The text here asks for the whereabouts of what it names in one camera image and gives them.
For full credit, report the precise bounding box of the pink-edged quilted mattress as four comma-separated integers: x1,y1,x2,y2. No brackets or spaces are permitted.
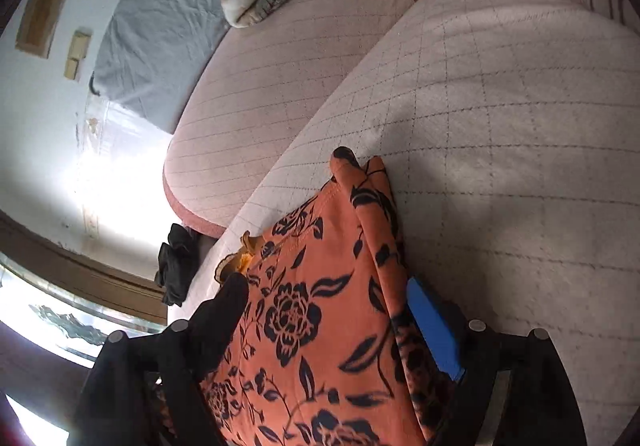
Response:
162,0,443,239

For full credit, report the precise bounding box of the brown wooden door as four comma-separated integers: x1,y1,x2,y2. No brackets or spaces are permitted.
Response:
0,208,168,327

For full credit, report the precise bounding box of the orange black floral garment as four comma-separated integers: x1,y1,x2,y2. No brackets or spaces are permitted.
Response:
197,146,468,446

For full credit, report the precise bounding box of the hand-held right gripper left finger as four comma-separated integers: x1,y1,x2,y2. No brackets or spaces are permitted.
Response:
70,273,251,446

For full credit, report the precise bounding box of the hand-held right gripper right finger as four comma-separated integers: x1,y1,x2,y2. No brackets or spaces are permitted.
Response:
406,276,588,446

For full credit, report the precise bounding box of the beige wall switch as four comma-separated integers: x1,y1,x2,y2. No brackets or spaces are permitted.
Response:
63,28,94,83

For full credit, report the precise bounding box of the decorative glass door pane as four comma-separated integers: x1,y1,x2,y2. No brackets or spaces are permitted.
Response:
0,251,161,367

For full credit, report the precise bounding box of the wooden wall frame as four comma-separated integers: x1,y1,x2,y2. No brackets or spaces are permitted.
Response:
14,0,77,59

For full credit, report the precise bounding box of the white quilted bed mat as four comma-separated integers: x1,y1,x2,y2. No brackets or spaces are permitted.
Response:
167,0,640,446

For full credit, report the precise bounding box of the black cloth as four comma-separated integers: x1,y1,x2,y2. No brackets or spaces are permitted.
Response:
154,222,201,307

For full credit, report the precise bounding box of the grey bed sheet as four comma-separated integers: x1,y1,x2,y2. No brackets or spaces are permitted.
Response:
90,0,232,134

